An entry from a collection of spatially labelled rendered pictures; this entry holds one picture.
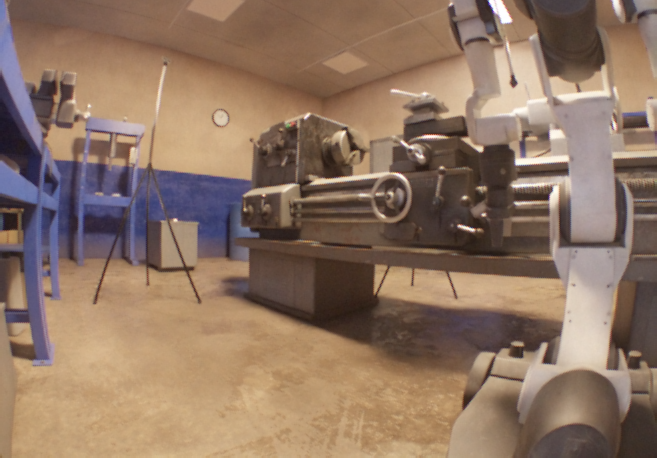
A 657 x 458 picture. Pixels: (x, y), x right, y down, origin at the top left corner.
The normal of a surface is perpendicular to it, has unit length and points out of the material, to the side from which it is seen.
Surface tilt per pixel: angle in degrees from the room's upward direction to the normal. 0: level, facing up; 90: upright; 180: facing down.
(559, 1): 90
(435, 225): 90
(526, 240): 90
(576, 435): 58
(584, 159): 100
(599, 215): 105
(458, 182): 90
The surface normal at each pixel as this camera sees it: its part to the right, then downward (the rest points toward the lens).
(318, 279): 0.70, -0.02
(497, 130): -0.69, 0.15
